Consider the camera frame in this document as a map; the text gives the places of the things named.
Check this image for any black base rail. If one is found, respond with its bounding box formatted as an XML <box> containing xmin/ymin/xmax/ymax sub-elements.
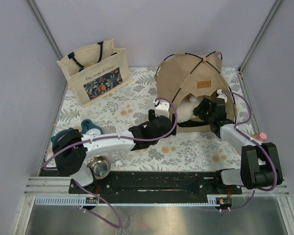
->
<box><xmin>68</xmin><ymin>170</ymin><xmax>243</xmax><ymax>205</ymax></box>

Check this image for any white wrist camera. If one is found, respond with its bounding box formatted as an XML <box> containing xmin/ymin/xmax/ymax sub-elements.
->
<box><xmin>155</xmin><ymin>100</ymin><xmax>170</xmax><ymax>118</ymax></box>
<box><xmin>216</xmin><ymin>89</ymin><xmax>227</xmax><ymax>102</ymax></box>

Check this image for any pink capped juice bottle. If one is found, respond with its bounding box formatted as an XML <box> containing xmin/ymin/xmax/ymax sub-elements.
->
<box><xmin>252</xmin><ymin>132</ymin><xmax>267</xmax><ymax>143</ymax></box>

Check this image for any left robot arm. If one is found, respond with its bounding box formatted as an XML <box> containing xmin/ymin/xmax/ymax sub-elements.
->
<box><xmin>51</xmin><ymin>110</ymin><xmax>176</xmax><ymax>193</ymax></box>

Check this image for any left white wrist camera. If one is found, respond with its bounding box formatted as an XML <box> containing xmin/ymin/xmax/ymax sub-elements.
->
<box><xmin>155</xmin><ymin>100</ymin><xmax>170</xmax><ymax>118</ymax></box>

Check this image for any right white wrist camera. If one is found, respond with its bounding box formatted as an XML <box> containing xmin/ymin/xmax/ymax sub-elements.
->
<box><xmin>216</xmin><ymin>89</ymin><xmax>227</xmax><ymax>102</ymax></box>

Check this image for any stainless steel bowl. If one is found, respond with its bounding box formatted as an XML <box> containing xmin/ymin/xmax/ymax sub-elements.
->
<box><xmin>87</xmin><ymin>155</ymin><xmax>111</xmax><ymax>180</ymax></box>

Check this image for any floral patterned table mat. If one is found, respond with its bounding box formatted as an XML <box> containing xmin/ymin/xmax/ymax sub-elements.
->
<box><xmin>43</xmin><ymin>66</ymin><xmax>270</xmax><ymax>172</ymax></box>

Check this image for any white toy ball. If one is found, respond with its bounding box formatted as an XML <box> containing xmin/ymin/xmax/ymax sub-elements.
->
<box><xmin>189</xmin><ymin>96</ymin><xmax>197</xmax><ymax>103</ymax></box>

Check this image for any beige floral tote bag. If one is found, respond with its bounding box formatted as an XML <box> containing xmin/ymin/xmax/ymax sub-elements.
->
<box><xmin>57</xmin><ymin>39</ymin><xmax>130</xmax><ymax>107</ymax></box>

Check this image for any beige fabric pet tent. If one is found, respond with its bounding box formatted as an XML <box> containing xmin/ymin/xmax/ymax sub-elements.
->
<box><xmin>155</xmin><ymin>50</ymin><xmax>237</xmax><ymax>133</ymax></box>

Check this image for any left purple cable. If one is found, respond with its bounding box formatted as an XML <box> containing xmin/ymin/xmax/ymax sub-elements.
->
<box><xmin>41</xmin><ymin>97</ymin><xmax>178</xmax><ymax>230</ymax></box>

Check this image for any cream fluffy pillow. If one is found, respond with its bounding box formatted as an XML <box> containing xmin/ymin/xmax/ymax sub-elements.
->
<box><xmin>177</xmin><ymin>95</ymin><xmax>203</xmax><ymax>123</ymax></box>

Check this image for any purple cable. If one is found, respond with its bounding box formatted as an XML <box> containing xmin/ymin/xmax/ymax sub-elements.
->
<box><xmin>41</xmin><ymin>97</ymin><xmax>178</xmax><ymax>230</ymax></box>
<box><xmin>221</xmin><ymin>90</ymin><xmax>277</xmax><ymax>212</ymax></box>

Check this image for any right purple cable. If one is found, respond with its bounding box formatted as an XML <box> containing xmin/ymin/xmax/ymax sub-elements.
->
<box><xmin>221</xmin><ymin>90</ymin><xmax>277</xmax><ymax>212</ymax></box>

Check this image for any teal pet bowl stand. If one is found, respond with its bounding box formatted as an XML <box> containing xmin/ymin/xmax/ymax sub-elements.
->
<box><xmin>51</xmin><ymin>119</ymin><xmax>104</xmax><ymax>156</ymax></box>

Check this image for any clear plastic water bottle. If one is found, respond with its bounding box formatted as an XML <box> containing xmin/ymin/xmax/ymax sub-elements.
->
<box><xmin>108</xmin><ymin>151</ymin><xmax>123</xmax><ymax>167</ymax></box>

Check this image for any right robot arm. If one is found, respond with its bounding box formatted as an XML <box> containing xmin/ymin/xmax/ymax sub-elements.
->
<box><xmin>194</xmin><ymin>98</ymin><xmax>283</xmax><ymax>194</ymax></box>

